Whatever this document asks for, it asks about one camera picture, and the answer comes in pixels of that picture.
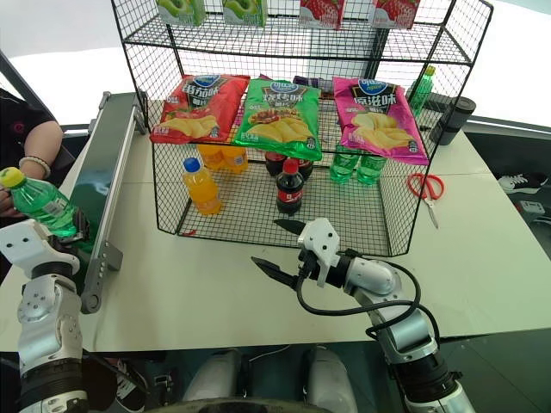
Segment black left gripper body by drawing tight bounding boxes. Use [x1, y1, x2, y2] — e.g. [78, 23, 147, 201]
[50, 235, 84, 260]

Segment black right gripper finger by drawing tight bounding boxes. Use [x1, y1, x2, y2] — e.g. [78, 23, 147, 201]
[251, 256, 299, 290]
[273, 219, 308, 236]

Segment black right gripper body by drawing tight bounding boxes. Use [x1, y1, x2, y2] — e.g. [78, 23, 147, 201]
[294, 247, 323, 289]

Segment green soda bottle yellow cap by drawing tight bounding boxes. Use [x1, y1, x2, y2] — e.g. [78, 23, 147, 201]
[0, 167, 89, 243]

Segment grey conveyor belt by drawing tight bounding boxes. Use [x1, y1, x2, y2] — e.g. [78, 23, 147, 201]
[67, 90, 150, 315]

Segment person hand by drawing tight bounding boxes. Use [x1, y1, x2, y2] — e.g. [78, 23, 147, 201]
[0, 188, 18, 219]

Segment cola bottle red cap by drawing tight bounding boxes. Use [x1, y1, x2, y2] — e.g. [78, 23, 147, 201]
[275, 158, 306, 215]

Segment orange soda bottle blue cap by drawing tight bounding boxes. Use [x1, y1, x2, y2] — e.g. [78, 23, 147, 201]
[182, 157, 224, 215]

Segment green potato chips bag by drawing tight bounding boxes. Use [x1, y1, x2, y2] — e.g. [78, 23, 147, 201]
[231, 77, 324, 162]

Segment silver robot legs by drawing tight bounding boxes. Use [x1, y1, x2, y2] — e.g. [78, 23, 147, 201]
[183, 346, 359, 413]

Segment magenta potato chips bag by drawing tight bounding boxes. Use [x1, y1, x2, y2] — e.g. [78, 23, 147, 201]
[331, 76, 430, 167]

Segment purple snack package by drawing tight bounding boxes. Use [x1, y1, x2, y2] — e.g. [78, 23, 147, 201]
[293, 75, 335, 92]

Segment black diagonal bar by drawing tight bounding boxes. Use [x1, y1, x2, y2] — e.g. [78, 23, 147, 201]
[0, 48, 59, 126]

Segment red potato chips bag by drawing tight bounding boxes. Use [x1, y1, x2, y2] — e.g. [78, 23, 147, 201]
[149, 74, 251, 145]

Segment black tumbler cup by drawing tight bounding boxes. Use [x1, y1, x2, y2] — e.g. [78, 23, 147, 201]
[428, 96, 477, 146]

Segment red strawberry drink carton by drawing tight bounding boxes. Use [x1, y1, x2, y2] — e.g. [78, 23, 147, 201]
[298, 0, 347, 31]
[371, 0, 421, 30]

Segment green melon drink carton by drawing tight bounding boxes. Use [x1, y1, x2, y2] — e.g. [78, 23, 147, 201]
[221, 0, 269, 28]
[155, 0, 207, 27]

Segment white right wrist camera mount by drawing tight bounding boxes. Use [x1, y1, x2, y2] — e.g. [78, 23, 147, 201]
[297, 217, 342, 289]

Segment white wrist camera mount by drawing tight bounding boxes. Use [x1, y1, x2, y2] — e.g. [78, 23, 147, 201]
[297, 217, 342, 289]
[0, 219, 81, 279]

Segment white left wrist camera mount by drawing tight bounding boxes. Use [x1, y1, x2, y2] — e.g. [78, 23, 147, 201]
[0, 219, 81, 279]

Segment white bead bracelet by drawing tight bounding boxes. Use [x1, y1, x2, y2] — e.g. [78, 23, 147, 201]
[18, 155, 53, 179]

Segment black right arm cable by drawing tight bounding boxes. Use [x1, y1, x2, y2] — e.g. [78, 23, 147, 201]
[295, 256, 422, 342]

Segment red handled scissors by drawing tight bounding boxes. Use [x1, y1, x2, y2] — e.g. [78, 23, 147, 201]
[406, 172, 446, 230]

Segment black wire shelf rack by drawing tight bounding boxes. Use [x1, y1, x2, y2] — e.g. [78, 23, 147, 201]
[110, 0, 494, 259]

